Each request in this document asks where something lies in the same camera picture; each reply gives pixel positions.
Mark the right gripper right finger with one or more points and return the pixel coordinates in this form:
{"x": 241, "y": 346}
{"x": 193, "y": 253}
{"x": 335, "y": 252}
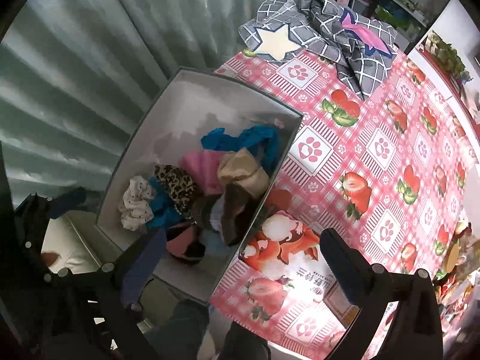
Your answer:
{"x": 415, "y": 331}

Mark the green potted plant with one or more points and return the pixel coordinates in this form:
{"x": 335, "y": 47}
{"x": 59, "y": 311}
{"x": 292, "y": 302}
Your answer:
{"x": 446, "y": 57}

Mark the leopard print scrunchie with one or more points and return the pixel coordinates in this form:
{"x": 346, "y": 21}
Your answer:
{"x": 179, "y": 186}

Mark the light blue fluffy cloth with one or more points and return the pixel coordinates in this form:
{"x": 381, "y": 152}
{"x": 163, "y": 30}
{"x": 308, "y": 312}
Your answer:
{"x": 214, "y": 246}

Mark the purple striped knitted sock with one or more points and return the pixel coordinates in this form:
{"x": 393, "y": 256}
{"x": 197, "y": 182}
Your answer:
{"x": 232, "y": 213}

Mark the pink sponge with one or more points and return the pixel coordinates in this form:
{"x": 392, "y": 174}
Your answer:
{"x": 202, "y": 167}

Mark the beige knitted sock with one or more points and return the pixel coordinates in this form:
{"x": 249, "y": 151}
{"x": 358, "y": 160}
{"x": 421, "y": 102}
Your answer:
{"x": 241, "y": 169}

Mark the pink strawberry paw tablecloth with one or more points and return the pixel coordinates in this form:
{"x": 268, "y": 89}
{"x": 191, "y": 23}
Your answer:
{"x": 387, "y": 173}

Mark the jar with yellow lid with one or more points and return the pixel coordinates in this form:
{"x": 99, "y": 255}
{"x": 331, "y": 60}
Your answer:
{"x": 452, "y": 257}

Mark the white dotted scrunchie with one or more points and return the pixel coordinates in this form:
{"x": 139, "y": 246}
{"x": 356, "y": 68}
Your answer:
{"x": 134, "y": 206}

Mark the white open storage box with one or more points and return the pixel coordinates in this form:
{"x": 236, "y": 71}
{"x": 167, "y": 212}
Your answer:
{"x": 193, "y": 104}

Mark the blue rubber glove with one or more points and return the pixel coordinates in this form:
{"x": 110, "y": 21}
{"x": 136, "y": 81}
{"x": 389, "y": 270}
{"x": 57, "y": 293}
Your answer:
{"x": 260, "y": 140}

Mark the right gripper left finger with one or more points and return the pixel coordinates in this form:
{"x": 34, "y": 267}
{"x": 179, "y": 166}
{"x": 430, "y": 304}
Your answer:
{"x": 96, "y": 306}

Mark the pink patterned carton box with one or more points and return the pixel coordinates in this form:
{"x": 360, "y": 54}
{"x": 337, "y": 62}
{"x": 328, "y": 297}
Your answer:
{"x": 338, "y": 304}

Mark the grey checked star cloth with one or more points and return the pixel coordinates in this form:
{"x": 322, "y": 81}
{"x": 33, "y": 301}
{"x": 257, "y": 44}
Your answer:
{"x": 362, "y": 49}

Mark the pink black knitted sock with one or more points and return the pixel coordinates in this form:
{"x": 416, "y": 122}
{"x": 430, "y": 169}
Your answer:
{"x": 183, "y": 243}

